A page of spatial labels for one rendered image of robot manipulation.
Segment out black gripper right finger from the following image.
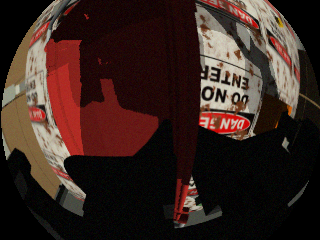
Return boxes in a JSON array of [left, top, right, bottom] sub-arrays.
[[192, 125, 287, 216]]

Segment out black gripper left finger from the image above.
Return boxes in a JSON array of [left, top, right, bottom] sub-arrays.
[[64, 120, 177, 219]]

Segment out green rectangular block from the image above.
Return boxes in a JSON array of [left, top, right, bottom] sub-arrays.
[[195, 197, 203, 207]]

